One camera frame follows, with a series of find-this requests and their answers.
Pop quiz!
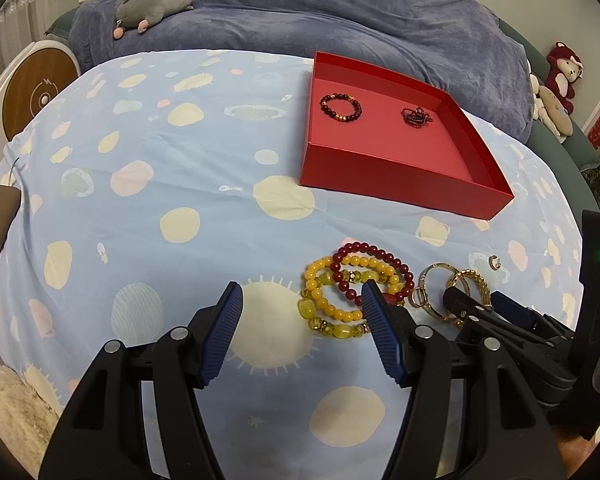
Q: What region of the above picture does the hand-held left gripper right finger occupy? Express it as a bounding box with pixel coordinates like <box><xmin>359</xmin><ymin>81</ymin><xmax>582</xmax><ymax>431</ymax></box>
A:
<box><xmin>361</xmin><ymin>281</ymin><xmax>567</xmax><ymax>480</ymax></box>

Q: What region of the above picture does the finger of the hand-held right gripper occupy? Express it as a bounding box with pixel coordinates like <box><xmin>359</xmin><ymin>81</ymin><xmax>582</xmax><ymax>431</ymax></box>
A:
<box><xmin>490</xmin><ymin>292</ymin><xmax>578</xmax><ymax>343</ymax></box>
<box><xmin>441</xmin><ymin>287</ymin><xmax>576</xmax><ymax>403</ymax></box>

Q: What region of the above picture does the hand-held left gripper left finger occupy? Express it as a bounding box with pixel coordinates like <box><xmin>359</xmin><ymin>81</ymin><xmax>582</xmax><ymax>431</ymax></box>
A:
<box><xmin>39</xmin><ymin>281</ymin><xmax>245</xmax><ymax>480</ymax></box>

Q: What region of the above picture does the gold chain link bangle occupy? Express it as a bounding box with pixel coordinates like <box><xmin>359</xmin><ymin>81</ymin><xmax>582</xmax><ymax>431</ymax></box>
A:
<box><xmin>447</xmin><ymin>268</ymin><xmax>492</xmax><ymax>312</ymax></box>

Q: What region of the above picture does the chunky yellow stone bracelet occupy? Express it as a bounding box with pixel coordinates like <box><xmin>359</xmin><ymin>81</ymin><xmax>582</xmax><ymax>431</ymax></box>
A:
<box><xmin>299</xmin><ymin>267</ymin><xmax>397</xmax><ymax>342</ymax></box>

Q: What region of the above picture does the thin gold bangle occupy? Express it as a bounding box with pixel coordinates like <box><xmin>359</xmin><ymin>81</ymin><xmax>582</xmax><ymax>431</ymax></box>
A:
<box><xmin>412</xmin><ymin>261</ymin><xmax>462</xmax><ymax>322</ymax></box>

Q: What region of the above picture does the dark red bead bracelet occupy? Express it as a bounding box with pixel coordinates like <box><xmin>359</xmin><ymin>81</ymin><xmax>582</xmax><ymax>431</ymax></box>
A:
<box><xmin>331</xmin><ymin>241</ymin><xmax>417</xmax><ymax>309</ymax></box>

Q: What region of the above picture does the yellow round bead bracelet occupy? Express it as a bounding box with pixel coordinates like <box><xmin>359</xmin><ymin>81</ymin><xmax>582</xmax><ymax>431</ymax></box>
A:
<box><xmin>302</xmin><ymin>255</ymin><xmax>406</xmax><ymax>323</ymax></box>

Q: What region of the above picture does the red cardboard box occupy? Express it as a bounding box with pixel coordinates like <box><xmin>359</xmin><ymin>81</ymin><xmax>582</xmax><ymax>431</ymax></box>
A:
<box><xmin>299</xmin><ymin>51</ymin><xmax>516</xmax><ymax>221</ymax></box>

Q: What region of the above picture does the blue covered sofa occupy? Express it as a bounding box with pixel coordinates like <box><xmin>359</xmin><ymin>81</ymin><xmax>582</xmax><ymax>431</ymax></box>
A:
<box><xmin>495</xmin><ymin>17</ymin><xmax>600</xmax><ymax>221</ymax></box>

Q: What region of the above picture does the spotted light blue bed sheet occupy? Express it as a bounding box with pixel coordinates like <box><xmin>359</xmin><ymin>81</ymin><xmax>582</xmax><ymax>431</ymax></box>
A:
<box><xmin>0</xmin><ymin>49</ymin><xmax>593</xmax><ymax>480</ymax></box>

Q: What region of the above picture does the beige round plush toy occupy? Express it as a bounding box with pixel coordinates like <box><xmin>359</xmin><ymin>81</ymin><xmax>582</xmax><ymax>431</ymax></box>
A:
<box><xmin>536</xmin><ymin>85</ymin><xmax>574</xmax><ymax>143</ymax></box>

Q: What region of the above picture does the small white plush toy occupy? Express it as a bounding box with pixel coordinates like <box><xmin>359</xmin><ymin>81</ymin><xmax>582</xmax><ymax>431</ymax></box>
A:
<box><xmin>528</xmin><ymin>72</ymin><xmax>546</xmax><ymax>121</ymax></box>

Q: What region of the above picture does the white fluffy cloth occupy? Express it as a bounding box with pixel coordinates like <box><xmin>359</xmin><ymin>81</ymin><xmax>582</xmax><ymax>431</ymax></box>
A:
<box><xmin>0</xmin><ymin>364</ymin><xmax>65</xmax><ymax>463</ymax></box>

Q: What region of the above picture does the red plush monkey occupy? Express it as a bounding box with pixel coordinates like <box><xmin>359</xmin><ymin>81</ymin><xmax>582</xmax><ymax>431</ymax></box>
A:
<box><xmin>545</xmin><ymin>41</ymin><xmax>585</xmax><ymax>115</ymax></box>

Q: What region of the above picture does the round white wooden-top device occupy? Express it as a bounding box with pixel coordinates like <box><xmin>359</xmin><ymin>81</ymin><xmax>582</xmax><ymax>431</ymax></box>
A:
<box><xmin>0</xmin><ymin>40</ymin><xmax>83</xmax><ymax>156</ymax></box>

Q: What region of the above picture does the blue velvet blanket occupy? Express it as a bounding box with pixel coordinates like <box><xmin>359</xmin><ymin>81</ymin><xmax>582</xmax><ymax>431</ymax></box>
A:
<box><xmin>69</xmin><ymin>0</ymin><xmax>531</xmax><ymax>143</ymax></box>

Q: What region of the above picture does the grey plush mouse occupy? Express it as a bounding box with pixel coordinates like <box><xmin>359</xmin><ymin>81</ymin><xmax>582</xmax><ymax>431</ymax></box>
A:
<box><xmin>111</xmin><ymin>0</ymin><xmax>197</xmax><ymax>39</ymax></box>

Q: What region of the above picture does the white curtain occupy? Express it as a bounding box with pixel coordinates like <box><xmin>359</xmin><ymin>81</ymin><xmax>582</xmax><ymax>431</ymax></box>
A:
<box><xmin>0</xmin><ymin>0</ymin><xmax>88</xmax><ymax>78</ymax></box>

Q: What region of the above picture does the dark red bead necklace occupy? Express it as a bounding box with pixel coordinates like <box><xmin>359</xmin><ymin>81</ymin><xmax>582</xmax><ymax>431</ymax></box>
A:
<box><xmin>399</xmin><ymin>106</ymin><xmax>436</xmax><ymax>130</ymax></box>

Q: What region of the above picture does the dark brown bead bracelet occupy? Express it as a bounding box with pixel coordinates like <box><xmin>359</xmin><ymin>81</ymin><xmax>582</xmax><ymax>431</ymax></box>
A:
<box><xmin>320</xmin><ymin>92</ymin><xmax>363</xmax><ymax>122</ymax></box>

